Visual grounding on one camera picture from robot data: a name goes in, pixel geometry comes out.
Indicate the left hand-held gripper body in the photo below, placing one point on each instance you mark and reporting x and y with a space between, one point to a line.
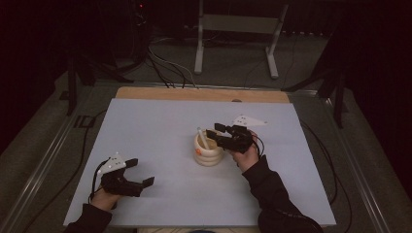
118 184

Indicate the person's dark blue clothing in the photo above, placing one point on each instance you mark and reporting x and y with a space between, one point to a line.
200 231

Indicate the dark equipment rack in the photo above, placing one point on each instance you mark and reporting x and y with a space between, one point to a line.
141 29

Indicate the aluminium frame rail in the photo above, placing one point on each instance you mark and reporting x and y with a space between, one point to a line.
359 168
35 171

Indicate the person's left hand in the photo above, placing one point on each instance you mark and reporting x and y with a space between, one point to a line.
103 200

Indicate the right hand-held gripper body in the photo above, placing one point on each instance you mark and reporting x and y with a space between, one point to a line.
238 140

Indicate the wooden table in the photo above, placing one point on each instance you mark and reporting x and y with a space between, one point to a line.
194 94

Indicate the pale blue table mat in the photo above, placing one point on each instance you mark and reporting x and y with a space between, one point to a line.
168 129

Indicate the black tripod stand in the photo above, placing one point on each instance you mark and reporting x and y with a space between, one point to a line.
339 103
72 90

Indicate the cream ribbed pen holder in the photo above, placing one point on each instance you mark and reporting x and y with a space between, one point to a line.
209 158

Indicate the white metal stand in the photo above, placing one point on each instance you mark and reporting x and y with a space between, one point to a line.
239 23

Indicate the person's right hand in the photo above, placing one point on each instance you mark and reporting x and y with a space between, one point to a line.
247 160

